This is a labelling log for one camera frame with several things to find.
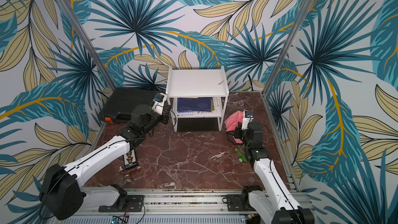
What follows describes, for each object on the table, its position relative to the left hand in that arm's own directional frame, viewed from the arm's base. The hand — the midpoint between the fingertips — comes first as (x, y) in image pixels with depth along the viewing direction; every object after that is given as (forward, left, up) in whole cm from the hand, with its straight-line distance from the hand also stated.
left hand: (169, 105), depth 78 cm
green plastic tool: (-15, -40, -25) cm, 49 cm away
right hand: (-3, -37, -8) cm, 38 cm away
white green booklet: (+8, -25, -8) cm, 27 cm away
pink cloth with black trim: (-1, -33, -13) cm, 36 cm away
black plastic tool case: (+17, +38, -19) cm, 46 cm away
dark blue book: (+8, -13, -7) cm, 16 cm away
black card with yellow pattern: (-19, +22, -25) cm, 39 cm away
